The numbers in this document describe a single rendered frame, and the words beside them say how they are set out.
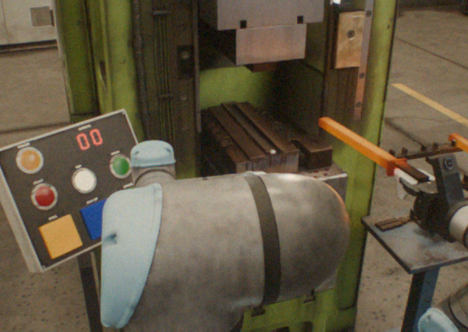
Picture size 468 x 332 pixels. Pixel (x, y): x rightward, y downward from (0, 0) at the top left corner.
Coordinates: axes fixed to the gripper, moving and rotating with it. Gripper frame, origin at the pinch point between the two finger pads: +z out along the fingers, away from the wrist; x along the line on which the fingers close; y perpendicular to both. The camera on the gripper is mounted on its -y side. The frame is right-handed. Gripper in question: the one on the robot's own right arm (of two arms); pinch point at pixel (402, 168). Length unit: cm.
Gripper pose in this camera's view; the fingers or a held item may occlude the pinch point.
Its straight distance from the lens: 123.5
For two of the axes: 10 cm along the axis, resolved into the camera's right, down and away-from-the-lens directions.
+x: 9.4, -1.7, 2.9
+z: -3.4, -4.0, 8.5
